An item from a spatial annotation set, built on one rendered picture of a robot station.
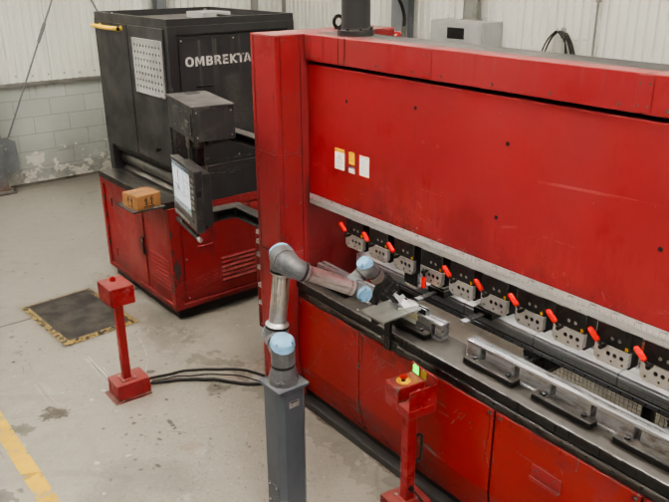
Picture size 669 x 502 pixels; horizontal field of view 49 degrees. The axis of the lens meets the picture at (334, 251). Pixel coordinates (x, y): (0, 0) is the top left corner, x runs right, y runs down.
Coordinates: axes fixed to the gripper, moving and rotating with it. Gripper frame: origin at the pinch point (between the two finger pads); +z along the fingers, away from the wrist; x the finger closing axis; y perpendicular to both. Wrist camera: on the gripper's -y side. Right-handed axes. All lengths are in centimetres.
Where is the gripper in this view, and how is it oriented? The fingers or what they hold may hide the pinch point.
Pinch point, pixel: (397, 304)
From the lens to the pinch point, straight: 382.0
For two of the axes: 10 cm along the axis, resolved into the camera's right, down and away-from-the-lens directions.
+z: 5.8, 6.0, 5.5
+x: -4.6, -3.2, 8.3
